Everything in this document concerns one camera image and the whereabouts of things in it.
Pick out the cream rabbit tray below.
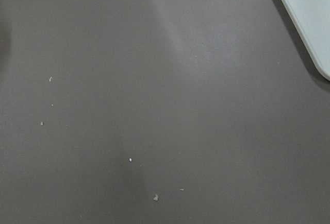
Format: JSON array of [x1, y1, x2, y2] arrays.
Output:
[[282, 0, 329, 80]]

